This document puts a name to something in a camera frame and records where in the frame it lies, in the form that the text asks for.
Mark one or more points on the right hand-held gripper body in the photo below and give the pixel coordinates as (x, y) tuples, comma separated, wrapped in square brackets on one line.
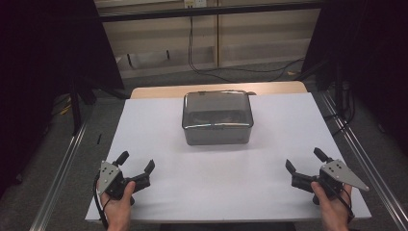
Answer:
[(338, 171)]

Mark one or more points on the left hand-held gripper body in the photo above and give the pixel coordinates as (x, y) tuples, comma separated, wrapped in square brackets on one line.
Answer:
[(109, 179)]

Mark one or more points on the grey transparent plastic box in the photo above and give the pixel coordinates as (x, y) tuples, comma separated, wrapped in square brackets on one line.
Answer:
[(218, 136)]

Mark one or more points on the grey transparent box lid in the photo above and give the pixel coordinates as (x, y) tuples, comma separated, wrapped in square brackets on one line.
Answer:
[(216, 107)]

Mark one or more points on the person's left hand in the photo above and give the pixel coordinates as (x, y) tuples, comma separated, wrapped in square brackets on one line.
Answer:
[(118, 210)]

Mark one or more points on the person's right hand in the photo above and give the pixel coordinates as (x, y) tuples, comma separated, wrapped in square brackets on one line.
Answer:
[(335, 210)]

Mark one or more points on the small black floor piece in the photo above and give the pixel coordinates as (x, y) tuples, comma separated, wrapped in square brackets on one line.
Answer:
[(99, 139)]

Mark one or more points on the white board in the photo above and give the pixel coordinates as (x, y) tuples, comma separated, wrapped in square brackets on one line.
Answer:
[(208, 183)]

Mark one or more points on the black stand leg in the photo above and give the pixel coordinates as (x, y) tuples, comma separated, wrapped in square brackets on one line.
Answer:
[(76, 109)]

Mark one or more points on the wooden table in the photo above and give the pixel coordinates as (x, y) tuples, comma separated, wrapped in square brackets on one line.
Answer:
[(160, 91)]

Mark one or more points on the black curtain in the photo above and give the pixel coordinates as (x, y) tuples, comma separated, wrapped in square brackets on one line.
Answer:
[(38, 80), (372, 57)]

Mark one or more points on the black horizontal bar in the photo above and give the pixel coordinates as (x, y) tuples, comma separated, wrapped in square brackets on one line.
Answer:
[(205, 12)]

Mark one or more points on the metal floor rail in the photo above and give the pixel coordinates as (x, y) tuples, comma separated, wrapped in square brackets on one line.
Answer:
[(362, 157), (61, 174)]

